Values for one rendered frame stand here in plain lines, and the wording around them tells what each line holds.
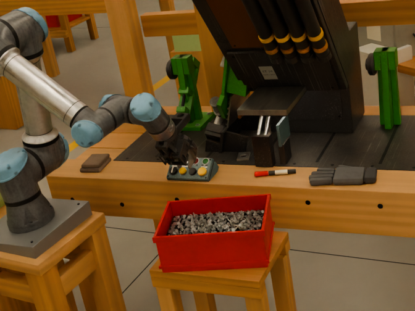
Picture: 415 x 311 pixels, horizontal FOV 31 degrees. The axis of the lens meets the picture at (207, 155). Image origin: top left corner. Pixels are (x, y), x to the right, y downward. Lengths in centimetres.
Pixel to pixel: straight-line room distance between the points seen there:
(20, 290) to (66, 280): 14
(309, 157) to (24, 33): 97
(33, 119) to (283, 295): 93
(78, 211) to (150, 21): 98
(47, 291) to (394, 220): 105
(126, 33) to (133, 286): 125
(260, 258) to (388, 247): 161
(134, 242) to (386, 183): 200
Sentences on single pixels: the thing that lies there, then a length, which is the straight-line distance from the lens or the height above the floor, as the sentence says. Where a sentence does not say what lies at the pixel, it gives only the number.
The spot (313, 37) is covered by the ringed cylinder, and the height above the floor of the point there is 135.
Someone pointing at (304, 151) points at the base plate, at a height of 90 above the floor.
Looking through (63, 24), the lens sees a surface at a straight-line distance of 790.
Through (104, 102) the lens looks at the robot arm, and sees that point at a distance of 211.
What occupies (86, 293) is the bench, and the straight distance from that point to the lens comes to 290.
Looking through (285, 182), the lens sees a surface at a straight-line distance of 229.
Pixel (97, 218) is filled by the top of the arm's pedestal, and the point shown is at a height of 85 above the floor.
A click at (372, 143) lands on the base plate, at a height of 90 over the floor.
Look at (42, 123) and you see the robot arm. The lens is 235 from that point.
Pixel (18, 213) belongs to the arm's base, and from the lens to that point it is 235.
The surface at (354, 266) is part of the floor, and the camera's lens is 348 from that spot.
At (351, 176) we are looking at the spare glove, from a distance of 222.
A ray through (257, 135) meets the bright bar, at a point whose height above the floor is 101.
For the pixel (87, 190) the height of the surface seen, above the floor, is 85.
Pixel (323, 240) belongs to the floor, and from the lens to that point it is 369.
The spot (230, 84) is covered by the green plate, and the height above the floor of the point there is 114.
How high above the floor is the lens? 193
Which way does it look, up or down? 24 degrees down
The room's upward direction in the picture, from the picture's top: 10 degrees counter-clockwise
